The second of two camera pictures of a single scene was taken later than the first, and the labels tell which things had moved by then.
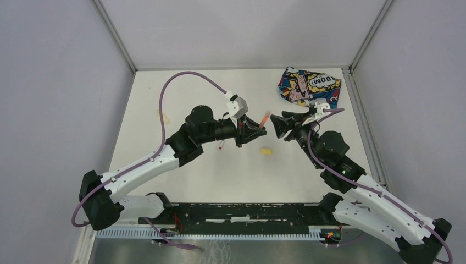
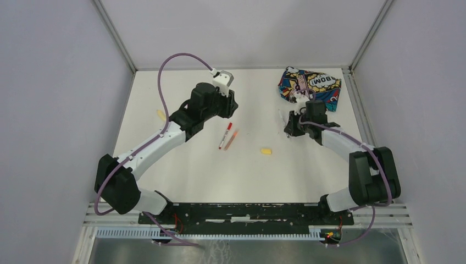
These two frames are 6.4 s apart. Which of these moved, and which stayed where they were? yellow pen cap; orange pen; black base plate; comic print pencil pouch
Moved: orange pen
Stayed: black base plate; yellow pen cap; comic print pencil pouch
